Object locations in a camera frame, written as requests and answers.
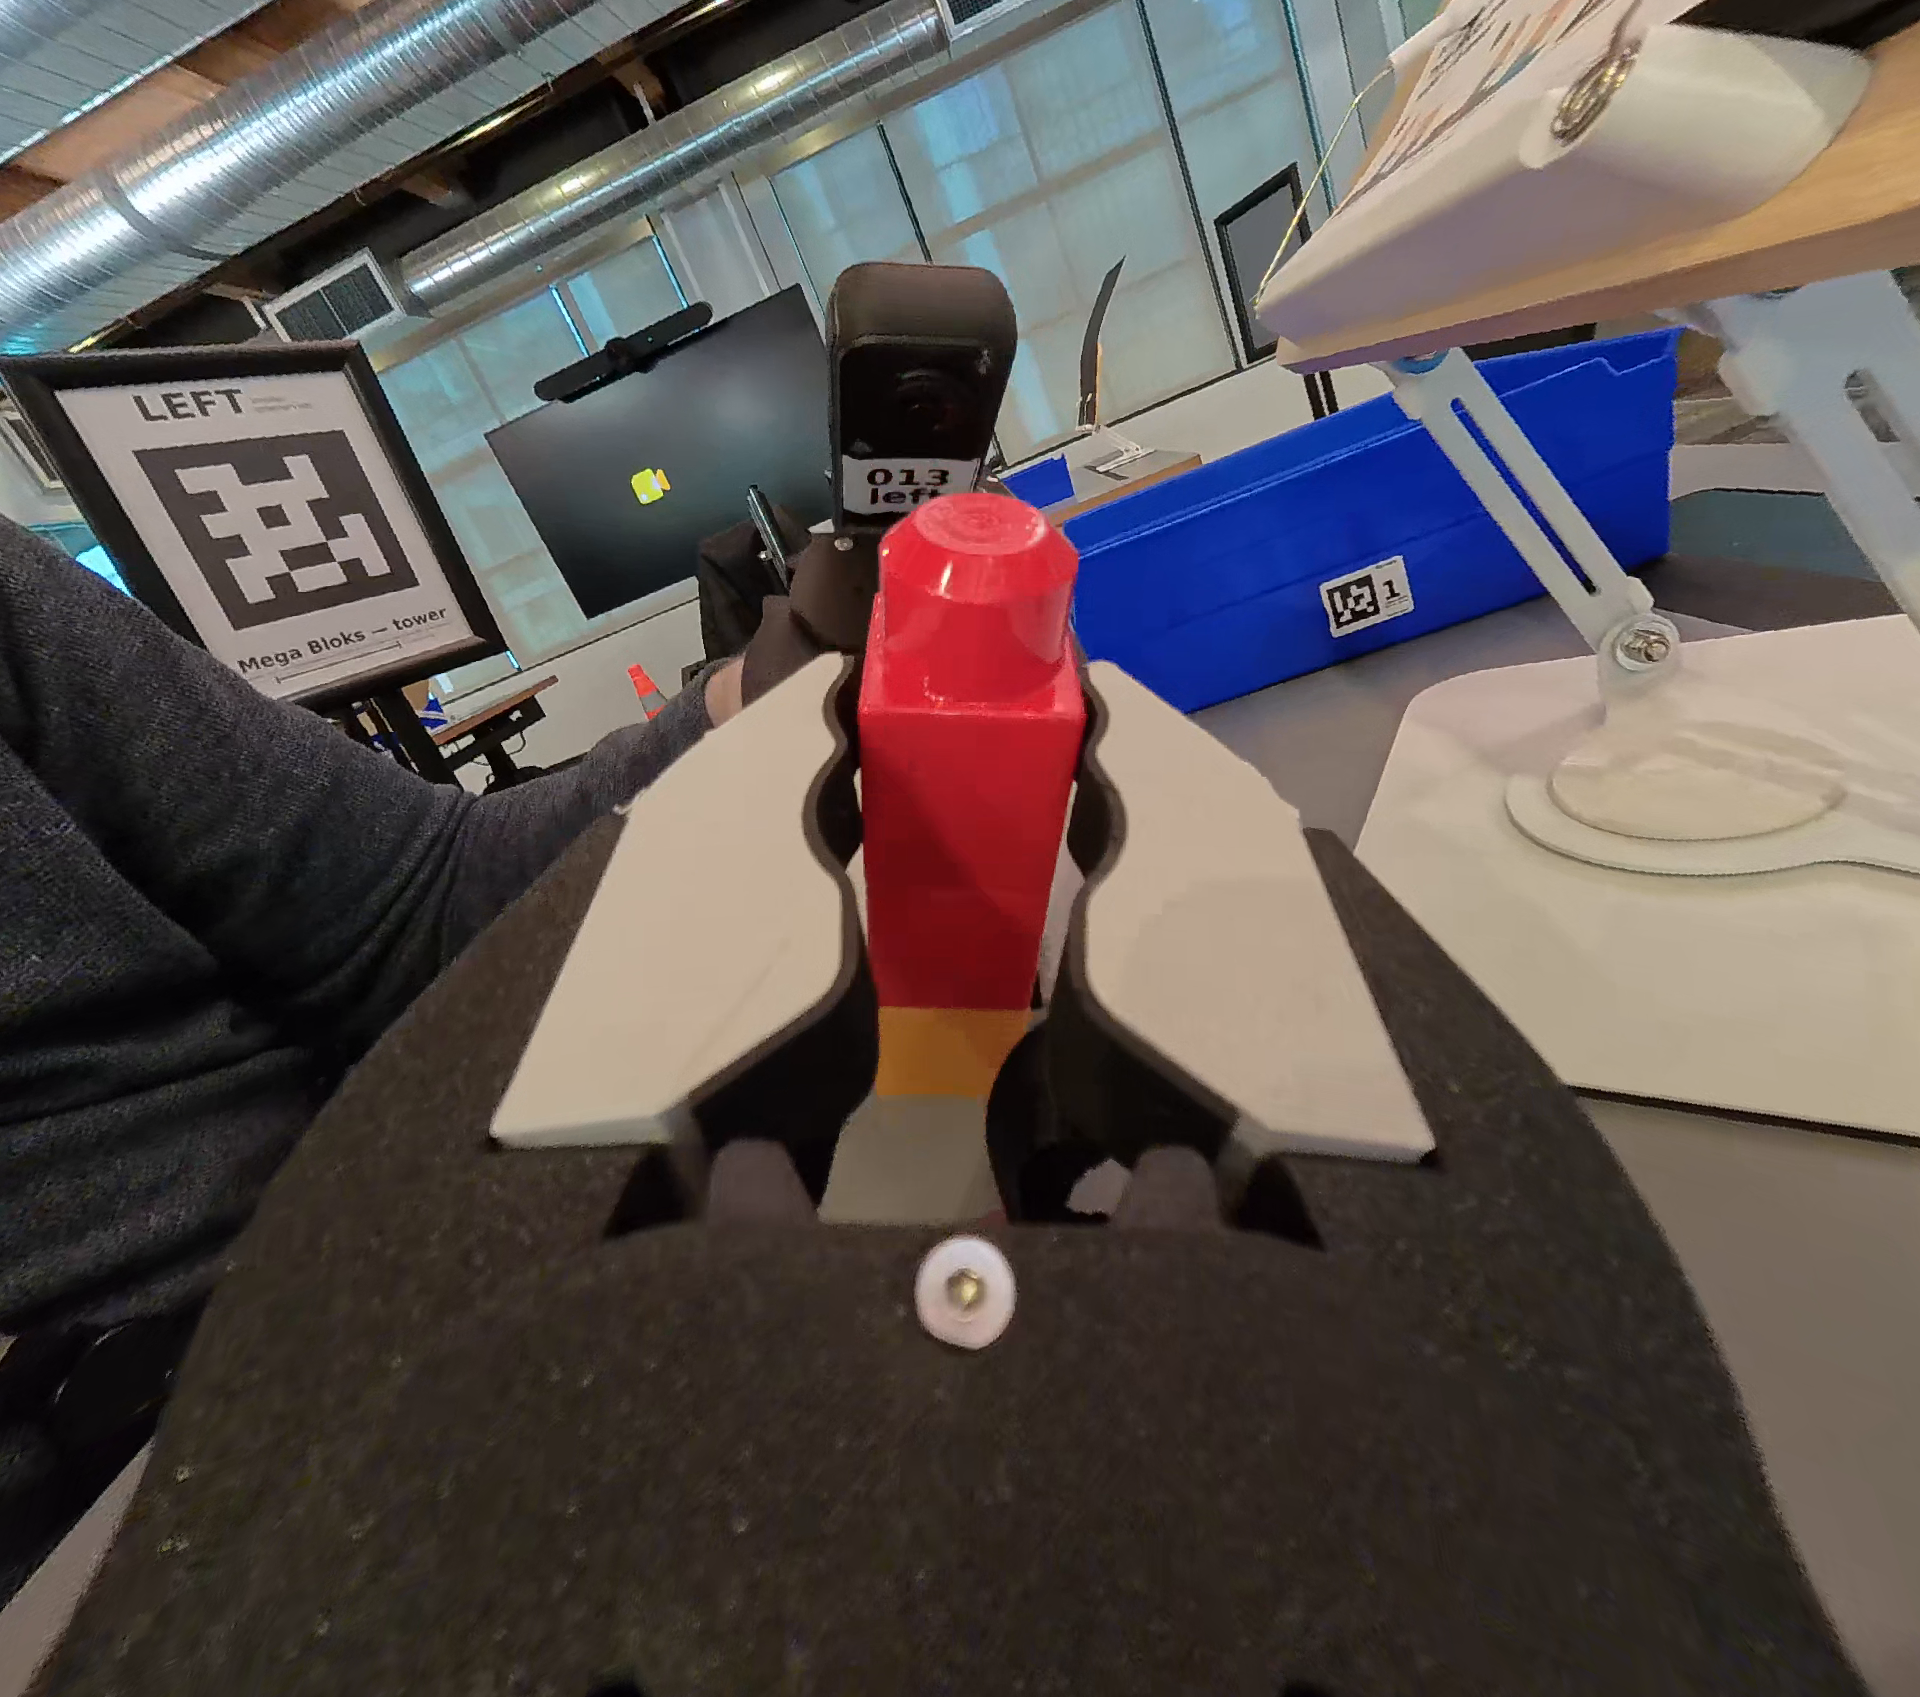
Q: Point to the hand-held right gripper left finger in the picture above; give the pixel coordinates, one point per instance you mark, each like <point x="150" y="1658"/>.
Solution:
<point x="706" y="947"/>

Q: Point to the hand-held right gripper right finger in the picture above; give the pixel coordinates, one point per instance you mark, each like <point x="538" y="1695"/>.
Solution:
<point x="1231" y="963"/>

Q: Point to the yellow toy block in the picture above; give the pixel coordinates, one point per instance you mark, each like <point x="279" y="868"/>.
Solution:
<point x="940" y="1052"/>

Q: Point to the blue plastic bin with tag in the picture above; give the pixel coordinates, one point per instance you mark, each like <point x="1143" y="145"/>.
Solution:
<point x="1199" y="619"/>

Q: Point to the person's left forearm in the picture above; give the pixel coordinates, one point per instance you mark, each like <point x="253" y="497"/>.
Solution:
<point x="573" y="783"/>

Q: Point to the wooden background desk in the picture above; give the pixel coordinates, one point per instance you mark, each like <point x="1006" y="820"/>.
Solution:
<point x="1110" y="483"/>

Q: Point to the small wooden side desk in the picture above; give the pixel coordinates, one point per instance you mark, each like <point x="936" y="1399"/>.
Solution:
<point x="496" y="709"/>

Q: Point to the grey desk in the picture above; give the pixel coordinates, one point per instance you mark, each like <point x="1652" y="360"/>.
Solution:
<point x="1771" y="1354"/>

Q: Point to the person's left hand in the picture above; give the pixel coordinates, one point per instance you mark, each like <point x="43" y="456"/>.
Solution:
<point x="725" y="696"/>

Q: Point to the curved black book stand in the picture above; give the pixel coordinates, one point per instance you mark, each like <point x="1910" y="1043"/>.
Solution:
<point x="1105" y="348"/>

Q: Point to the large black monitor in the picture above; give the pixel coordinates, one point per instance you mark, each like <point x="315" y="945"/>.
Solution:
<point x="719" y="453"/>

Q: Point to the orange traffic cone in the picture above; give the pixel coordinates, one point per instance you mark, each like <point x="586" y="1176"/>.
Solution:
<point x="647" y="689"/>

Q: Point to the dark jacket on chair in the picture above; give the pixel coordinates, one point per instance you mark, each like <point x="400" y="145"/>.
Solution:
<point x="736" y="589"/>

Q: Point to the black webcam bar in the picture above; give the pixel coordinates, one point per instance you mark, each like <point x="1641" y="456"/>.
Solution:
<point x="625" y="356"/>

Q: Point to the tablet on floor stand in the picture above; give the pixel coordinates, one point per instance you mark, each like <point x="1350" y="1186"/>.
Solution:
<point x="1260" y="257"/>

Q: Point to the wooden book stand white base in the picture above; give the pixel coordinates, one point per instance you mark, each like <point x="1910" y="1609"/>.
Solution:
<point x="1651" y="1008"/>

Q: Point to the person's torso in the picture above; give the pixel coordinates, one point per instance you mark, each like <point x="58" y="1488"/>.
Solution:
<point x="150" y="903"/>

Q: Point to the white sign on easel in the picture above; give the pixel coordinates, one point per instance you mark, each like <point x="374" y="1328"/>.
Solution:
<point x="150" y="661"/>

